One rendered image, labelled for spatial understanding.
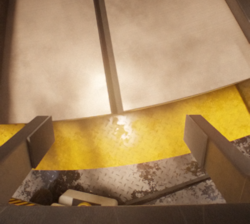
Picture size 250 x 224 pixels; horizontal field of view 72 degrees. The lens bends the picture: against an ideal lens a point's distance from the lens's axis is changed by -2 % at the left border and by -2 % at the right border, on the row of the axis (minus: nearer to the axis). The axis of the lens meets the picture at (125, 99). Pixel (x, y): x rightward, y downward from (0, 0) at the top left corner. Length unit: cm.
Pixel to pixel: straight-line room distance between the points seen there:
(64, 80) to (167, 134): 56
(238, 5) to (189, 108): 49
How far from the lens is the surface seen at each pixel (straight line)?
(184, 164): 97
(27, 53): 81
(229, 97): 103
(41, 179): 113
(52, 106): 71
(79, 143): 100
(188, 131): 16
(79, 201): 92
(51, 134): 17
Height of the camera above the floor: 93
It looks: 81 degrees down
